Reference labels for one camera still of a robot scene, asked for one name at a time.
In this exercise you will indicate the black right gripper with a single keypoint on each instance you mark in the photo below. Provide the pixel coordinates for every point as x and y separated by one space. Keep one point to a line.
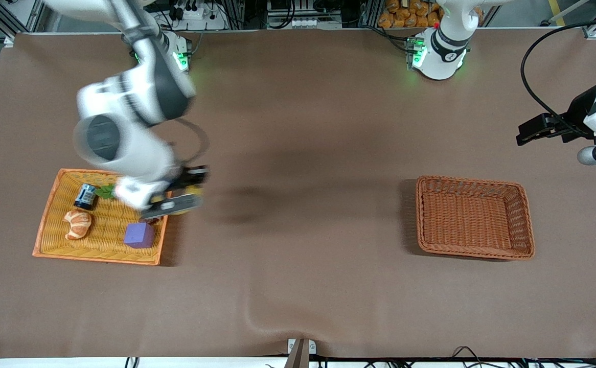
191 176

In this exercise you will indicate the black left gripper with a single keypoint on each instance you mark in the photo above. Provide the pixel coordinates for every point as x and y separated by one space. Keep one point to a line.
577 113

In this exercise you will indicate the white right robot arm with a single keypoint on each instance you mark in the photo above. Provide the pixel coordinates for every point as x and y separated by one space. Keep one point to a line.
139 97

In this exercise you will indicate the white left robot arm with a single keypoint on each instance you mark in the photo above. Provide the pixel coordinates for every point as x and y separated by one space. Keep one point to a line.
438 61

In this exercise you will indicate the brown toy lion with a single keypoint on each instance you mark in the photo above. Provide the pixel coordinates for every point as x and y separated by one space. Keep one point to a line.
151 220

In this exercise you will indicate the purple cube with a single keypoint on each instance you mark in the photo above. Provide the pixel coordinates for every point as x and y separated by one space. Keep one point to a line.
139 235

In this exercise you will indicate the orange toy carrot green leaves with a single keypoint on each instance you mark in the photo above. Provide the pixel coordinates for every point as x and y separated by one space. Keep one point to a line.
105 192

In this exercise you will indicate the brown wicker basket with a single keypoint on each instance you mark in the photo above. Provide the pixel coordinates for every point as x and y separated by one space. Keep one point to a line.
474 220

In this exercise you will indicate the blue printed can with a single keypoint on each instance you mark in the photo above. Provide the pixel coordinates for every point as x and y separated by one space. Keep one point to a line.
84 198

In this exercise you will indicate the yellow wicker basket orange rim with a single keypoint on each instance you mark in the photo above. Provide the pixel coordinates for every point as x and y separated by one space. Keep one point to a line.
98 245

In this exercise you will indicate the toy croissant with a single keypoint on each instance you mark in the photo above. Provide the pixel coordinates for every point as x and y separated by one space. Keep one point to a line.
78 225

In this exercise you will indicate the brown table cloth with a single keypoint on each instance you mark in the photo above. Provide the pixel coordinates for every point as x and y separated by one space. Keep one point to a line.
298 255

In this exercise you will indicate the white power strip with plugs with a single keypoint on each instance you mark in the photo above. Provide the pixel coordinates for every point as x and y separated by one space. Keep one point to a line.
198 14

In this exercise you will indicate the bag of orange snacks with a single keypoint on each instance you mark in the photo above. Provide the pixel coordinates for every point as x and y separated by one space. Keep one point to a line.
405 15

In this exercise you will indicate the long white power strip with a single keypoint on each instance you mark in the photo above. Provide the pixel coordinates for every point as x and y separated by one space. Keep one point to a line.
303 23

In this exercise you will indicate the black electronics box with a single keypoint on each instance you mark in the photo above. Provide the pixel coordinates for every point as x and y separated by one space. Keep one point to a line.
282 6

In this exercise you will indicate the small metal bracket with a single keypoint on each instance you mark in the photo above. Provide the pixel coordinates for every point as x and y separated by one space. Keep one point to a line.
293 345

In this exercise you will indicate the brown camera pole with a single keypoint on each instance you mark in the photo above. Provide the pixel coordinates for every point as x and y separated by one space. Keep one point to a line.
299 358

